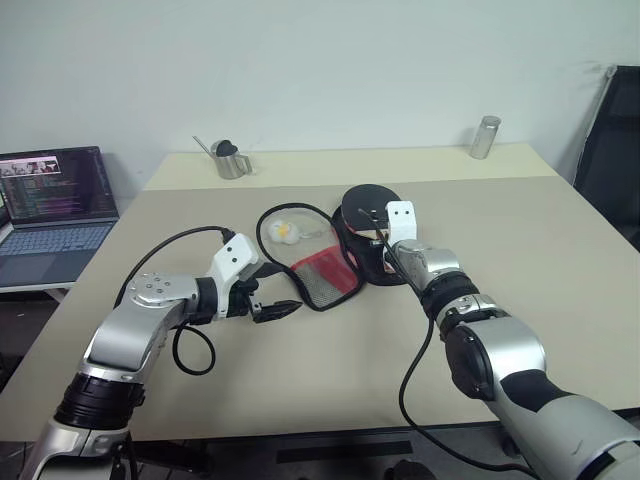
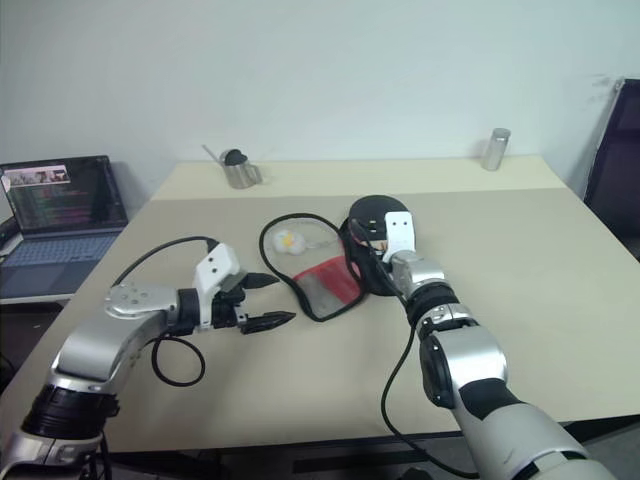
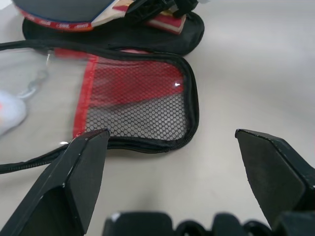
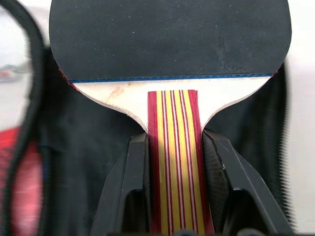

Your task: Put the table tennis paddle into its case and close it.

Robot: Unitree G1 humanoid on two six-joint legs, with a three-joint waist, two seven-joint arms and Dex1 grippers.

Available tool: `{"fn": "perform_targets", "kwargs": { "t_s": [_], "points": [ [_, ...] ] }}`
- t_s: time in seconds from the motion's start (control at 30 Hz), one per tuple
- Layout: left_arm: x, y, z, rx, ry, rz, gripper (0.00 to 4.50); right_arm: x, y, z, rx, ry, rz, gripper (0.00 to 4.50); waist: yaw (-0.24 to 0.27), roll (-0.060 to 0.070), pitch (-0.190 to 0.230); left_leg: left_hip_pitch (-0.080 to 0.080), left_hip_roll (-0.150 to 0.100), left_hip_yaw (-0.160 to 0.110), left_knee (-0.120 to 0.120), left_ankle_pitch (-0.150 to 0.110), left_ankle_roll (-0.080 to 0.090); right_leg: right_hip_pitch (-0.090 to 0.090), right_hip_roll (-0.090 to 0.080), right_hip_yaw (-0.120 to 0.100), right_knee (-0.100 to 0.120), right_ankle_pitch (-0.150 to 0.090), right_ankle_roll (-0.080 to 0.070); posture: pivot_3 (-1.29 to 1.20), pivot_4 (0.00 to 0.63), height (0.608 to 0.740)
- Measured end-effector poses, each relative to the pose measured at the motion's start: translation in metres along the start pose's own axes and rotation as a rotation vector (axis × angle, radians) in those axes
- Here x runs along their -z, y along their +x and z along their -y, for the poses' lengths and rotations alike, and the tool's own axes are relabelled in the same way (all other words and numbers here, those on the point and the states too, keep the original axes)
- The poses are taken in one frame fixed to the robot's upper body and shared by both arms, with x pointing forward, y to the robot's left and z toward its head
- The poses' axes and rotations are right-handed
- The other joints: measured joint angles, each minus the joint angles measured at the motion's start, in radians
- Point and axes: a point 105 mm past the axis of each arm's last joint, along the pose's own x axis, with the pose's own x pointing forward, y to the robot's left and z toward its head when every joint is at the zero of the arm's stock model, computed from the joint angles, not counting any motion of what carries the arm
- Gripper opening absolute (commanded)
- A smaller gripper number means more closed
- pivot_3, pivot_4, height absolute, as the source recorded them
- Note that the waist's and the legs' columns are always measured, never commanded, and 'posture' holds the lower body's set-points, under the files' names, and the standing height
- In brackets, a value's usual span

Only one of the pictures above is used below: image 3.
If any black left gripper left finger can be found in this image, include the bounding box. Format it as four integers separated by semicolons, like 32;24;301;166
0;128;110;236

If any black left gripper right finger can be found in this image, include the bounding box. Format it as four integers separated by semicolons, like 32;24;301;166
234;129;315;229

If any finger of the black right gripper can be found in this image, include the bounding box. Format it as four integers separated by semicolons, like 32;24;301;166
171;0;198;18
124;0;173;21

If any table tennis paddle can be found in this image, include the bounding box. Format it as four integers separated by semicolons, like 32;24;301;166
11;0;186;34

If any black paddle case, red mesh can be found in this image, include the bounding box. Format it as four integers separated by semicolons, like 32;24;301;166
0;11;206;176

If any white rounded pendant, orange mark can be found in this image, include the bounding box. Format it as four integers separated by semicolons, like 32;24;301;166
0;89;27;137

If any silver metal keychain chain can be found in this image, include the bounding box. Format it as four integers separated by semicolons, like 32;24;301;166
20;69;50;99

